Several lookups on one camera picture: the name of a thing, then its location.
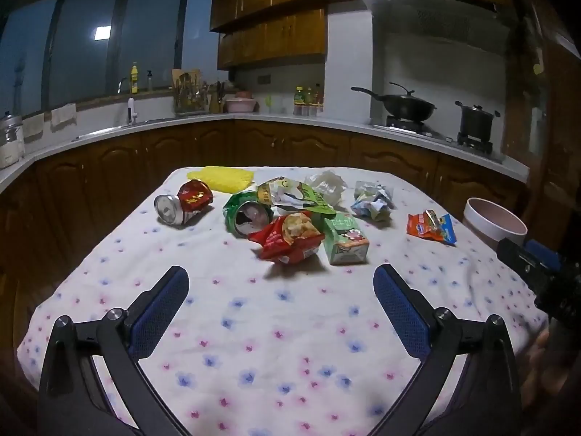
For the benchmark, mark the wooden cabinets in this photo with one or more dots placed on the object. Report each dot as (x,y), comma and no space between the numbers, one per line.
(281,32)
(272,143)

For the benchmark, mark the crushed green can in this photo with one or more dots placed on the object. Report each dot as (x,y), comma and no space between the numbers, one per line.
(236,211)

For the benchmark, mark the green drink carton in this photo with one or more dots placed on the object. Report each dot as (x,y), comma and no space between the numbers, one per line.
(345,240)

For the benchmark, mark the wooden lower cabinets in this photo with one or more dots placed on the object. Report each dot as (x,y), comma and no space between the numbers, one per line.
(272,143)

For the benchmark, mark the black cooking pot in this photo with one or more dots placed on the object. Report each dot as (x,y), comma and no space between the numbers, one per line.
(474,122)

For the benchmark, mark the printed paper ball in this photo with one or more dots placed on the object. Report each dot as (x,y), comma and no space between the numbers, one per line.
(372,204)

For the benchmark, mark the hanging dish towel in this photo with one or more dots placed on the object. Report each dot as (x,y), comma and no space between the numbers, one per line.
(62,116)
(34,125)

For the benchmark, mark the black wok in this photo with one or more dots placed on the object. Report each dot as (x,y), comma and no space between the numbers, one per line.
(408,106)

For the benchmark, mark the wooden upper cabinets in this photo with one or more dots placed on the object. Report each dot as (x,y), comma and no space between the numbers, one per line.
(281,32)

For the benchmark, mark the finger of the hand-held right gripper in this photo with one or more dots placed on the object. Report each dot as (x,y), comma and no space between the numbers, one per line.
(547,253)
(517,256)

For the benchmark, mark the crushed red can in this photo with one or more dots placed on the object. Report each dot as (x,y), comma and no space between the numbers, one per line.
(193,195)

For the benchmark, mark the pink basin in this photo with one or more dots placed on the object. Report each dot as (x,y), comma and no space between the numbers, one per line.
(240,104)

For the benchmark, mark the condiment bottle set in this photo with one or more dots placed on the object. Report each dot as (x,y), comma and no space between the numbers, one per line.
(308,102)

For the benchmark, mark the gas stove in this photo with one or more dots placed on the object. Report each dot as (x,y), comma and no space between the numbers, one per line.
(435,134)

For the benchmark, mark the orange snack wrapper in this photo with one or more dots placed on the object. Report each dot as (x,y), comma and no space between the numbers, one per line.
(422,227)

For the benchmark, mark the wooden knife block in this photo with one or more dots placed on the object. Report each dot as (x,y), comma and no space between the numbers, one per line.
(217,97)

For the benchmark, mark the clear soap dispenser bottle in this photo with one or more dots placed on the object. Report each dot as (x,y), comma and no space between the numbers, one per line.
(150,82)

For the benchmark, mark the red snack bag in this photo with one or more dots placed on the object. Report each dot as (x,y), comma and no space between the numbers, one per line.
(277,240)

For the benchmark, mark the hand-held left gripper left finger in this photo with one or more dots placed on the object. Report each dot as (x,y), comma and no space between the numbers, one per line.
(163,309)

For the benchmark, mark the yellow cloth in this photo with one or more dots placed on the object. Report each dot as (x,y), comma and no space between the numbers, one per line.
(222,178)

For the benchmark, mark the steel rice cooker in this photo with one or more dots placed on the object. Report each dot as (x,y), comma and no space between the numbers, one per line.
(9,145)

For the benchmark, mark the green and white snack bag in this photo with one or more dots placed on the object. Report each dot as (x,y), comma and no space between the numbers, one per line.
(313,200)

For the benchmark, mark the white faucet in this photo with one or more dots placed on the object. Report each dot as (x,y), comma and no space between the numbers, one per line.
(131,110)

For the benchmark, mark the white floral tablecloth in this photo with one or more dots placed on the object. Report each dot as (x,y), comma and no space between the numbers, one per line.
(272,327)

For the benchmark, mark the large window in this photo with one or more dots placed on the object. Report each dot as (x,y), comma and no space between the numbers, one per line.
(77,54)

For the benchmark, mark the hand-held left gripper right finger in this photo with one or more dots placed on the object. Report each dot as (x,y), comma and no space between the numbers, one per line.
(401,309)

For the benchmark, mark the utensil rack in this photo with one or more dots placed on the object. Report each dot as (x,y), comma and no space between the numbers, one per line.
(188,93)

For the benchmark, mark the dark wall outlet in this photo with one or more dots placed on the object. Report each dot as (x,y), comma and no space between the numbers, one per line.
(263,80)

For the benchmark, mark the yellow bottle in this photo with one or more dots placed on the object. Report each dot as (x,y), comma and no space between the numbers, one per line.
(134,79)

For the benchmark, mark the white kitchen countertop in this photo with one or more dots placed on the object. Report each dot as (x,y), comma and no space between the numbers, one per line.
(317,120)

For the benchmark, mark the white plastic bag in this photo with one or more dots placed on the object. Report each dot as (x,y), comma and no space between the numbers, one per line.
(329,181)

